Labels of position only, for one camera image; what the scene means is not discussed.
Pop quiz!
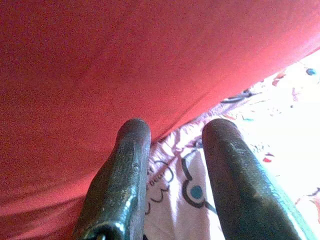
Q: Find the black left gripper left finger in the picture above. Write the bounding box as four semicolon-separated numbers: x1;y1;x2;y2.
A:
71;118;152;240

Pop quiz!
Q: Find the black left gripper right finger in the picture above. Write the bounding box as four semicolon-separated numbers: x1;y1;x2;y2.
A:
201;118;317;240

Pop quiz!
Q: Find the pink cartoon print duvet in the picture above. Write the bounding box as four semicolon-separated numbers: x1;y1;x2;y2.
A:
143;48;320;240

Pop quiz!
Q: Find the large red cushion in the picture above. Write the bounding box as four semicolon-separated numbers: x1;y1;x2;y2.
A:
0;0;320;240

